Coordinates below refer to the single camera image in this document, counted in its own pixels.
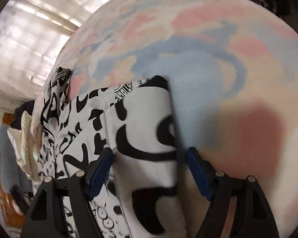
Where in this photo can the black clothing pile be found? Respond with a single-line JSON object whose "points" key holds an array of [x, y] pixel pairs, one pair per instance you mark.
{"points": [[26, 107]]}

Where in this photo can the pastel patterned bed blanket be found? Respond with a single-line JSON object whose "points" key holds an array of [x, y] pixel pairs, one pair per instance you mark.
{"points": [[233, 69]]}

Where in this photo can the white black graffiti print jacket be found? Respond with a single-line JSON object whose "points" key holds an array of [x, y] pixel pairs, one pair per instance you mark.
{"points": [[139, 196]]}

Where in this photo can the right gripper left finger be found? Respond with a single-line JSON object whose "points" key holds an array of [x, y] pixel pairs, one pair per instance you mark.
{"points": [[46, 216]]}

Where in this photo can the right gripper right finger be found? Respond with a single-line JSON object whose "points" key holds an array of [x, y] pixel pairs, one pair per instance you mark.
{"points": [[252, 216]]}

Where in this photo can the cream puffer jacket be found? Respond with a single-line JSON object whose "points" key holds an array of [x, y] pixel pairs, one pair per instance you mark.
{"points": [[27, 144]]}

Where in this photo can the blue grey pillow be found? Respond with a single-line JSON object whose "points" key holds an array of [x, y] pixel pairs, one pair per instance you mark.
{"points": [[10, 173]]}

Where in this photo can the white patterned window curtain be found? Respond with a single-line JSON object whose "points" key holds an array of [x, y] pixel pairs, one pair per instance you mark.
{"points": [[32, 34]]}

